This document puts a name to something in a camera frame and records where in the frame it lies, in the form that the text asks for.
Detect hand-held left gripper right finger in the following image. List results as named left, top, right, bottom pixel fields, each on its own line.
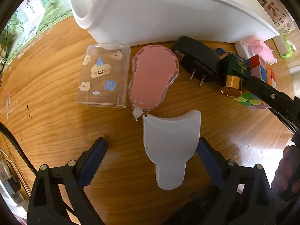
left=196, top=137, right=277, bottom=225

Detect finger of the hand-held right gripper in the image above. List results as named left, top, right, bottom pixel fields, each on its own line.
left=247, top=76, right=300, bottom=120
left=266, top=103, right=300, bottom=135

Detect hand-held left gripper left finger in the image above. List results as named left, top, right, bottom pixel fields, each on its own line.
left=28, top=137, right=108, bottom=225

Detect colourful puzzle cube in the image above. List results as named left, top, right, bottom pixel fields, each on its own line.
left=234, top=54, right=278, bottom=110

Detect white plastic scoop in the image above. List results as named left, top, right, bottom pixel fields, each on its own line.
left=142, top=110, right=202, bottom=190

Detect pink bunny hair clip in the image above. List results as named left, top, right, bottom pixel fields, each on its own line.
left=244, top=37, right=277, bottom=65

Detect green bottle with gold cap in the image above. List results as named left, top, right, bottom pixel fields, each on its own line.
left=218, top=54, right=251, bottom=98

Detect black charger plug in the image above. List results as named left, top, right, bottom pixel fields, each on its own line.
left=171, top=36, right=221, bottom=88

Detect pink correction tape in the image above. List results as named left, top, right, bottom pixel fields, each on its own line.
left=127, top=44, right=180, bottom=119

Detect white plastic storage bin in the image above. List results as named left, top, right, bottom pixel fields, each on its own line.
left=67, top=0, right=280, bottom=46

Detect person's right hand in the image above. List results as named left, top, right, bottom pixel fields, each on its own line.
left=271, top=145, right=300, bottom=195

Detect green tissue pack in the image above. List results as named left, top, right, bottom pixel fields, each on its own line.
left=272, top=34, right=297, bottom=59

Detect clear sticker-printed plastic case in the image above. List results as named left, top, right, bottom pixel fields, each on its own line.
left=77, top=43, right=131, bottom=108

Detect patterned beige storage bag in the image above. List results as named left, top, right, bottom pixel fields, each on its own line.
left=256, top=0, right=296, bottom=32

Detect white carton with barcode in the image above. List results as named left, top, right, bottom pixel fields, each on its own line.
left=17, top=0, right=46, bottom=40

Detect green leaf poster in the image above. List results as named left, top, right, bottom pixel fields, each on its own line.
left=0, top=0, right=75, bottom=73

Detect thick black cable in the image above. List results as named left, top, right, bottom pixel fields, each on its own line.
left=0, top=122, right=38, bottom=176

